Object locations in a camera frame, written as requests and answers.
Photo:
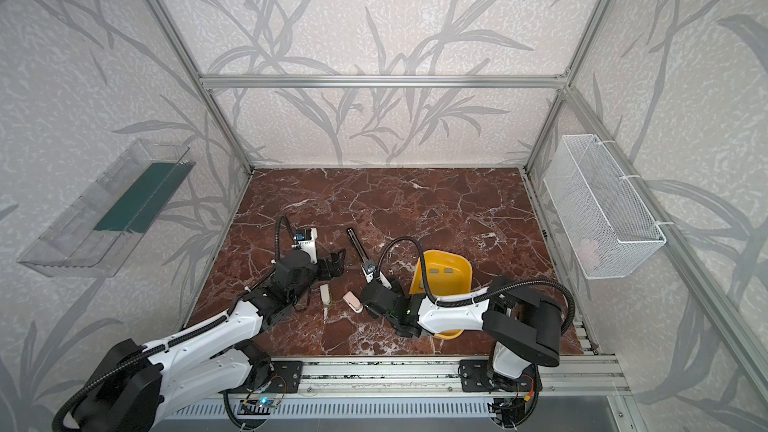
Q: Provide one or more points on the white slotted cable duct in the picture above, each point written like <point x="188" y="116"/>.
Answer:
<point x="409" y="407"/>

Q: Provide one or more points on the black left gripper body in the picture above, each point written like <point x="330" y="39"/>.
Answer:
<point x="324" y="266"/>

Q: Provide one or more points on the clear plastic wall bin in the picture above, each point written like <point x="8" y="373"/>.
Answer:
<point x="95" y="235"/>

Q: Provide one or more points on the aluminium frame corner post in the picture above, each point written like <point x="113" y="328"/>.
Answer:
<point x="175" y="40"/>

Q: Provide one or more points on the aluminium frame crossbar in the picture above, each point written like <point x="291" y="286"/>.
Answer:
<point x="382" y="81"/>

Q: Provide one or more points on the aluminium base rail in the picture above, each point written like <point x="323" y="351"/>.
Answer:
<point x="441" y="376"/>

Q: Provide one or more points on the yellow plastic tray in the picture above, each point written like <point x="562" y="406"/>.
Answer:
<point x="444" y="284"/>

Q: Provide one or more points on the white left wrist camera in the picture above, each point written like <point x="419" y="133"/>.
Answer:
<point x="304" y="239"/>

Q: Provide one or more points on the white wire wall basket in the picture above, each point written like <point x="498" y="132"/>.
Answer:
<point x="608" y="226"/>

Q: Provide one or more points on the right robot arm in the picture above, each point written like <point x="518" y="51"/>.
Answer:
<point x="526" y="320"/>

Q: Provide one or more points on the beige white stapler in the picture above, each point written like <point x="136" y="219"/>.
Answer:
<point x="325" y="295"/>

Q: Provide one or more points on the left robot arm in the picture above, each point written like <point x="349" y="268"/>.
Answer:
<point x="136" y="386"/>

